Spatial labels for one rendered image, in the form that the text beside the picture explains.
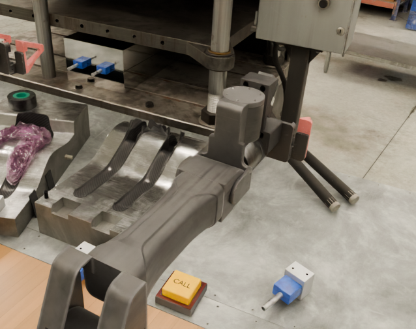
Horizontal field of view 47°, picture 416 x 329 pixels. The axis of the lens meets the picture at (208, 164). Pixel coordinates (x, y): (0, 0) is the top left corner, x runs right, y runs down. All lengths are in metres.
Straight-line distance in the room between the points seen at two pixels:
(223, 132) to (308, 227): 0.65
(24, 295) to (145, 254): 0.61
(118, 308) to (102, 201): 0.69
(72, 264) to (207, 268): 0.64
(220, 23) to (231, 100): 0.94
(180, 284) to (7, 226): 0.43
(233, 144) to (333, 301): 0.54
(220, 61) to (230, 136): 0.96
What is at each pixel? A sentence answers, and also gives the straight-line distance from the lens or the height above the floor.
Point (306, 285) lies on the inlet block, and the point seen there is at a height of 0.84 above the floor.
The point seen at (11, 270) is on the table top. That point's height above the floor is 0.80.
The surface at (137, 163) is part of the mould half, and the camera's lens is 1.23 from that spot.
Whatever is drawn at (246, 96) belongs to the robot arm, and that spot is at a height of 1.30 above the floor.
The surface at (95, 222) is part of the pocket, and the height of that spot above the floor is 0.87.
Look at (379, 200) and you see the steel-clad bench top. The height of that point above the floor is 0.80.
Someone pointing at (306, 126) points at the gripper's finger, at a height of 1.22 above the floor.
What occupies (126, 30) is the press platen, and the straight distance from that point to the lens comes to 1.81.
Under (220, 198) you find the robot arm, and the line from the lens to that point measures 0.57.
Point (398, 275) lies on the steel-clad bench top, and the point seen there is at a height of 0.80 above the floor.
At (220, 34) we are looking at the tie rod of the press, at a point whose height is 1.10.
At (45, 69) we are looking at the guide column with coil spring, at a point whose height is 0.82.
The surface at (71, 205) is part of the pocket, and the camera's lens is 1.14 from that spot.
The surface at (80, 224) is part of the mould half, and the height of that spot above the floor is 0.87.
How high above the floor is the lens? 1.55
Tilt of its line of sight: 32 degrees down
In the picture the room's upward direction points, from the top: 4 degrees clockwise
